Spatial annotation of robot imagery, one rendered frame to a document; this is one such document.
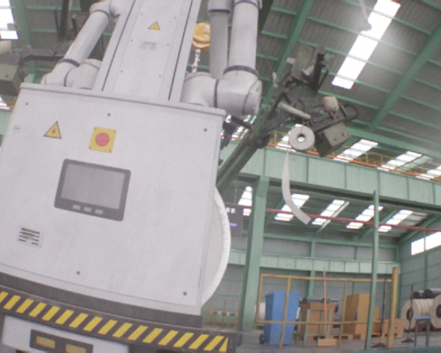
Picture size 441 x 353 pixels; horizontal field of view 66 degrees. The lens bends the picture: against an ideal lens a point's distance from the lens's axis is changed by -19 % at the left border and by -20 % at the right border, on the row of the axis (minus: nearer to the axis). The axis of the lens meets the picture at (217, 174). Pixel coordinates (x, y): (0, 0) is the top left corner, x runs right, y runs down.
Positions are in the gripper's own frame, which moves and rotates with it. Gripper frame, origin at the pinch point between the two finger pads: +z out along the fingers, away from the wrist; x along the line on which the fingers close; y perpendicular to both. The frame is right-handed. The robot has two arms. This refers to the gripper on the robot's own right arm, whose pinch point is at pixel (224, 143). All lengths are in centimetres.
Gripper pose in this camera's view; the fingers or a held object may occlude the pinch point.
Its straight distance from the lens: 220.5
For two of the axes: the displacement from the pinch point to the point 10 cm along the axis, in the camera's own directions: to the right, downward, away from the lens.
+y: -8.5, -5.1, 1.2
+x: -3.0, 2.9, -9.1
